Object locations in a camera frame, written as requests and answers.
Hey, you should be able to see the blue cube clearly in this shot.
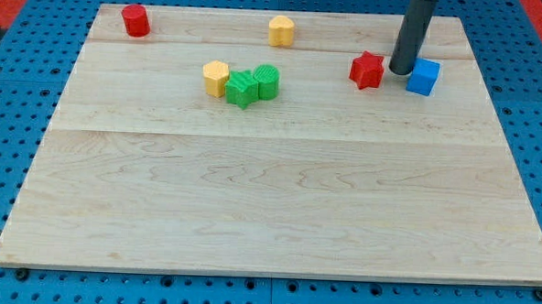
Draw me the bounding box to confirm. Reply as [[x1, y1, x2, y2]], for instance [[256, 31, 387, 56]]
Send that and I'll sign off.
[[406, 59, 440, 96]]

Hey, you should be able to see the green star block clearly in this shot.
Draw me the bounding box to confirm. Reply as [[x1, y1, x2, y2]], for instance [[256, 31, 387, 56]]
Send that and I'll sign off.
[[225, 71, 259, 110]]

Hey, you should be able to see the red star block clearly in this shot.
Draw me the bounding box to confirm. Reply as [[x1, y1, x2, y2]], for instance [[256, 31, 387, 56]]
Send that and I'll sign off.
[[349, 50, 385, 89]]

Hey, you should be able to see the light wooden board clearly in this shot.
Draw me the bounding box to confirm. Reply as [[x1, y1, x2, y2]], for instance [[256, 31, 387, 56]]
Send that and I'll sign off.
[[0, 4, 542, 287]]

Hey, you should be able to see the green cylinder block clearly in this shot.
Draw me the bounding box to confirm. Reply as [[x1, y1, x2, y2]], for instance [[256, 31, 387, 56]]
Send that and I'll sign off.
[[254, 64, 280, 101]]

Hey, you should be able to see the yellow hexagon block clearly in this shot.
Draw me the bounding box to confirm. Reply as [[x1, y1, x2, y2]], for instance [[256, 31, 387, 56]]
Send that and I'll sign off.
[[202, 60, 230, 98]]

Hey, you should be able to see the yellow heart block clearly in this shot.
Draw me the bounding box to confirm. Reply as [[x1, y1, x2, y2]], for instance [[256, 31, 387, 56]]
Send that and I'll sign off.
[[267, 15, 296, 47]]

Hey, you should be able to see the red cylinder block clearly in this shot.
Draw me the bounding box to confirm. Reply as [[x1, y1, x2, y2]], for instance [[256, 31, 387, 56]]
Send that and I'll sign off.
[[121, 4, 151, 38]]

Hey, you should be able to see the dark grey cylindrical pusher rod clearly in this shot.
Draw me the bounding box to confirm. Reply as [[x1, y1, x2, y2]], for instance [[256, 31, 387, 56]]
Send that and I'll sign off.
[[389, 0, 438, 75]]

